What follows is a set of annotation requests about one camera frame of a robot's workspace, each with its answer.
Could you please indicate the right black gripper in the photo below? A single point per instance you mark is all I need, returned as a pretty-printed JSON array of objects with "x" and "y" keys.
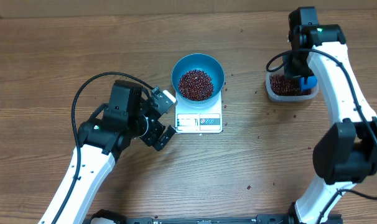
[{"x": 289, "y": 70}]

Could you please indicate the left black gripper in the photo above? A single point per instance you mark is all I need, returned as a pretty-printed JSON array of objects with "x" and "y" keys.
[{"x": 152, "y": 139}]

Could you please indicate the blue plastic measuring scoop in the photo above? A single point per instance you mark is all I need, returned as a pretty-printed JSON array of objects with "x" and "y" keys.
[{"x": 307, "y": 83}]

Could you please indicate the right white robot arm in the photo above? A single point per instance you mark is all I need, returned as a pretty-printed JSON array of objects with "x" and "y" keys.
[{"x": 347, "y": 153}]

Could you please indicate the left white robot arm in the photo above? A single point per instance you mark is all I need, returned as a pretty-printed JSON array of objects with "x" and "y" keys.
[{"x": 101, "y": 140}]

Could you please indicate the white digital kitchen scale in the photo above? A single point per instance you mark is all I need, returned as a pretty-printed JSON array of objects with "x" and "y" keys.
[{"x": 198, "y": 117}]

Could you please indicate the red beans in bowl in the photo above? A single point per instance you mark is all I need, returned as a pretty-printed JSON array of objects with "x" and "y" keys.
[{"x": 196, "y": 85}]

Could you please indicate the blue metal bowl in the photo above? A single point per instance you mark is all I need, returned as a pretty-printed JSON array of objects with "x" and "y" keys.
[{"x": 200, "y": 62}]

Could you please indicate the red beans in container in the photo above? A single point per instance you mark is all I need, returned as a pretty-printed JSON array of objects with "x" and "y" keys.
[{"x": 283, "y": 86}]

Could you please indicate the clear plastic food container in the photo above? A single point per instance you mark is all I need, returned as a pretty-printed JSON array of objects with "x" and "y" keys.
[{"x": 288, "y": 99}]

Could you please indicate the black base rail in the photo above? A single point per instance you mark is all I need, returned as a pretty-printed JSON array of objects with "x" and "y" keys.
[{"x": 106, "y": 216}]

